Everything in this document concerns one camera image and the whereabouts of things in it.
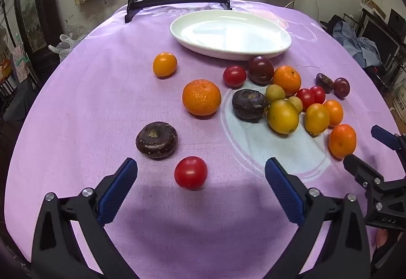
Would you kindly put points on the dark purple cherry tomato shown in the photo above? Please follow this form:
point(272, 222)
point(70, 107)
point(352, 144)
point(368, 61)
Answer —
point(342, 87)

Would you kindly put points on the yellow-brown longan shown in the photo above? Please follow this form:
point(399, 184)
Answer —
point(296, 103)
point(275, 93)

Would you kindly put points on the large mandarin orange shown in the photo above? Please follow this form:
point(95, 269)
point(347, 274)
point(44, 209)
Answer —
point(201, 97)

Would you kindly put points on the dark red plum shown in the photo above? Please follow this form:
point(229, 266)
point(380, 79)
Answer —
point(260, 70)

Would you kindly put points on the orange-yellow cherry tomato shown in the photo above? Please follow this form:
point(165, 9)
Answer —
point(165, 64)

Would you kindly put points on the large yellow round fruit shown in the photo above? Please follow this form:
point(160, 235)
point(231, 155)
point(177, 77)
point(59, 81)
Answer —
point(283, 116)

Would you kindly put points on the person's right hand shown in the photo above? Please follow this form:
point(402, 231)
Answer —
point(381, 238)

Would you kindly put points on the dark brown water chestnut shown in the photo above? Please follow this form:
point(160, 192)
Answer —
point(156, 140)
point(250, 105)

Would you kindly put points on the white plastic bag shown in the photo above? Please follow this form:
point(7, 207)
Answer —
point(65, 45)

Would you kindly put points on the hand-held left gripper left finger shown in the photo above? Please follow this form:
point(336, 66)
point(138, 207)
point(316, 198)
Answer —
point(117, 193)

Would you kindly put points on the small dark water chestnut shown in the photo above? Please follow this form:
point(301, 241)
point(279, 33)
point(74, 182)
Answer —
point(324, 82)

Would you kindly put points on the blue clothing pile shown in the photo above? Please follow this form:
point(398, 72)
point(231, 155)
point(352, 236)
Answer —
point(361, 44)

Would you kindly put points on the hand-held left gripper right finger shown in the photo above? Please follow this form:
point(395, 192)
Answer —
point(284, 193)

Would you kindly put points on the dark wooden cabinet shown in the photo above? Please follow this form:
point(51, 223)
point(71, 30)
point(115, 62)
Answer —
point(31, 12)

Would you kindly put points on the black monitor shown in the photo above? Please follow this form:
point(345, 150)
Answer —
point(379, 34)

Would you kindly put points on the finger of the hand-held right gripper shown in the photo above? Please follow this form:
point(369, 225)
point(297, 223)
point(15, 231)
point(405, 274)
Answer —
point(383, 136)
point(361, 171)

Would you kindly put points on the orange cherry tomato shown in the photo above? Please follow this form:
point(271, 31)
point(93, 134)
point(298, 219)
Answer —
point(334, 112)

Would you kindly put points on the white oval plate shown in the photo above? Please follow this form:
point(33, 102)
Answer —
point(230, 34)

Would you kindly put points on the small mandarin orange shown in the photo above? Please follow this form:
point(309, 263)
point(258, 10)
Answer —
point(342, 141)
point(287, 80)

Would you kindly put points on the yellow cherry tomato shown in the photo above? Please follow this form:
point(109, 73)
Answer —
point(317, 118)

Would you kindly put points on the purple printed tablecloth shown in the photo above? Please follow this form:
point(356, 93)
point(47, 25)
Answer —
point(95, 107)

